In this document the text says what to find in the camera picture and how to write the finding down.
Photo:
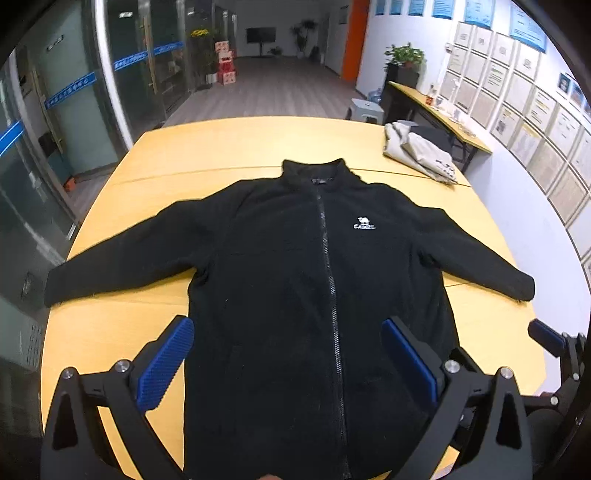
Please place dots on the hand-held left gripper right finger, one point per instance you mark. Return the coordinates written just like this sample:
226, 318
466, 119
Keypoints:
408, 357

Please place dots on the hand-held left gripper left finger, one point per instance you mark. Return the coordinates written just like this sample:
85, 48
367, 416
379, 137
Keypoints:
164, 364

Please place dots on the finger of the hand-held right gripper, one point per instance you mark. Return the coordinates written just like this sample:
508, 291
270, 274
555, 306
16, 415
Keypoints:
547, 334

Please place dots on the black fleece zip jacket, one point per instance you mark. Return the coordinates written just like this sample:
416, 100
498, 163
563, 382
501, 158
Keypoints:
277, 277

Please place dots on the beige crumpled garment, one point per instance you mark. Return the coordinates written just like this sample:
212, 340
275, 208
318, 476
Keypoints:
415, 154

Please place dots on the grey plastic stool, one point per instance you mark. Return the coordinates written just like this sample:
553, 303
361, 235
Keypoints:
365, 110

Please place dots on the long wooden side table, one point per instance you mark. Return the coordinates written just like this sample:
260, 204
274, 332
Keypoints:
427, 104

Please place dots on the small bottle with red label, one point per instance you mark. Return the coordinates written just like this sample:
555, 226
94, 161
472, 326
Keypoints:
431, 95

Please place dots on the blue water bottle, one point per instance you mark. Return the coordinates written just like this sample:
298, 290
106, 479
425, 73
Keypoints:
375, 95

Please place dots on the glass partition with blue stripe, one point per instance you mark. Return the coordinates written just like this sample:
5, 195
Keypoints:
69, 115

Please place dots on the black plant stand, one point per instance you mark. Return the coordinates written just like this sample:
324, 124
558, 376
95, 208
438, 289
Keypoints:
400, 81

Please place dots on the green potted plant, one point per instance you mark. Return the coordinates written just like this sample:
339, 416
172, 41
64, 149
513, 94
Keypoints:
405, 54

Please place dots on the yellow flower plant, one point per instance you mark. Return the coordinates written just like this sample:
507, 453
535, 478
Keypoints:
200, 33

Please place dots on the tall leafy indoor plant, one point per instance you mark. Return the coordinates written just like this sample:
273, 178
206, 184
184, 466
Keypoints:
302, 32

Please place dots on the black television on stand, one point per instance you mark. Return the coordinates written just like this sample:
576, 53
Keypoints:
261, 34

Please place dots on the wall of framed certificates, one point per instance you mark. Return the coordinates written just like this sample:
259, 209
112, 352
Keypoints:
521, 106

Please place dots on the row of blue wall posters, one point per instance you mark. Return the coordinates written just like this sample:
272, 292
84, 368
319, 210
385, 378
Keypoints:
480, 11

